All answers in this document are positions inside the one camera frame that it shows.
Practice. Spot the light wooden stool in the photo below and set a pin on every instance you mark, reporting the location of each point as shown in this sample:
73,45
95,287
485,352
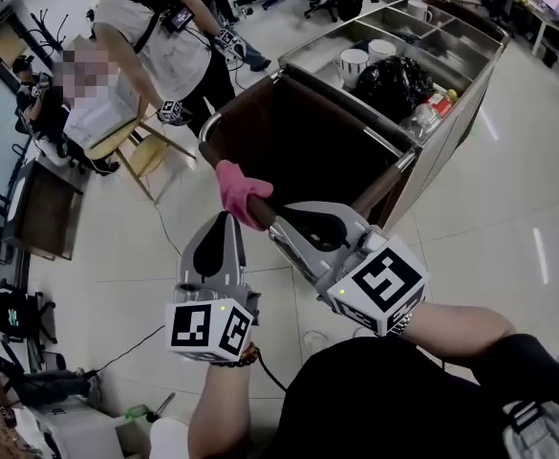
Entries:
150,153

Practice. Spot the clear bottle red label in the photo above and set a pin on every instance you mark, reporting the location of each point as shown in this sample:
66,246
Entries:
427,115

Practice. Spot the steel and wood housekeeping cart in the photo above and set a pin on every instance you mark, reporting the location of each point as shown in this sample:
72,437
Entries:
456,122

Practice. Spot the small green object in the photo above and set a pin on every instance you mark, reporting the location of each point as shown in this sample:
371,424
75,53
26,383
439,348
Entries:
136,411

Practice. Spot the person's right forearm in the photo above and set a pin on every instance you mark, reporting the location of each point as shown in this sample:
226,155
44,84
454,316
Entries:
456,328

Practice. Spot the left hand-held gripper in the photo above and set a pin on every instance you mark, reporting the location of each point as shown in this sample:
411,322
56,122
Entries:
207,328

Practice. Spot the white sofa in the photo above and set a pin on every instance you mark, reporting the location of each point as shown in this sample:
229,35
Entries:
169,440

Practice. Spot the pink cloth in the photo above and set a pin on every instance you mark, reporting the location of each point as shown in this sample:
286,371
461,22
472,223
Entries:
236,189

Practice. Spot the person's left forearm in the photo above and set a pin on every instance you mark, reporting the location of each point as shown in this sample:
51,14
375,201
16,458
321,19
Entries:
221,409

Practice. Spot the metal wrist watch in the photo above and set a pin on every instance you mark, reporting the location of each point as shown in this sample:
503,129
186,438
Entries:
401,324

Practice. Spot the dark wooden cabinet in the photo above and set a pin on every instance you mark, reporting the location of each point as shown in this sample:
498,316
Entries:
45,208

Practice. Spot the black plastic bag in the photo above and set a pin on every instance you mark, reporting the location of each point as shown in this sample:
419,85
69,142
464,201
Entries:
393,89

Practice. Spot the white floor printer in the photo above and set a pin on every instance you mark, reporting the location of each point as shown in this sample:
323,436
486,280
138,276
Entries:
78,433

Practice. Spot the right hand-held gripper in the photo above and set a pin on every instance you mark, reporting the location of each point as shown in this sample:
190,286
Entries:
379,280

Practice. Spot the brown fabric laundry hamper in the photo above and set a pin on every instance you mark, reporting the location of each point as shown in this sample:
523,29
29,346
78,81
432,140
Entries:
298,127
470,15

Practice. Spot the white desktop printer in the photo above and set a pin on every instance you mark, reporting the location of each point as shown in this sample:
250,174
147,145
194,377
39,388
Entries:
102,117

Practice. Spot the person's white shoe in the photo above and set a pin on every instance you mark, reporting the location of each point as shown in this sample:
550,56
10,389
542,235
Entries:
315,341

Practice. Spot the person's black shirt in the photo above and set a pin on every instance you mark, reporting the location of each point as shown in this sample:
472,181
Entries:
379,399

